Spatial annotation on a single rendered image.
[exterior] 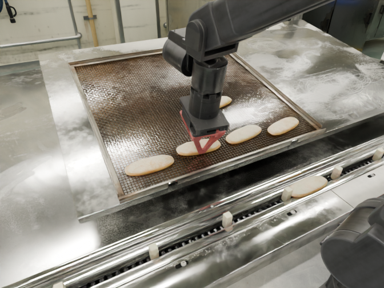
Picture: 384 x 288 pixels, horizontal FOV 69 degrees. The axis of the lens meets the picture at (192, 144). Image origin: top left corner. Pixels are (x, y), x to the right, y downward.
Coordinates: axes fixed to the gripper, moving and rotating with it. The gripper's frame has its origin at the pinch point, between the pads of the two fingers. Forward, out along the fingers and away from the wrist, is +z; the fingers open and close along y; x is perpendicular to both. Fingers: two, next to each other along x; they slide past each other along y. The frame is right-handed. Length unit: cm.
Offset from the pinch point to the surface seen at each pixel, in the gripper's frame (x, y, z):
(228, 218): -1.0, 17.4, 1.3
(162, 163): -8.7, 2.8, 0.3
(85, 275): -25.2, 18.6, 3.5
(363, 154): 38.7, 10.3, 3.6
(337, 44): 71, -37, 2
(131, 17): 43, -319, 98
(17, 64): -100, -323, 149
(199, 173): -2.6, 7.2, 0.4
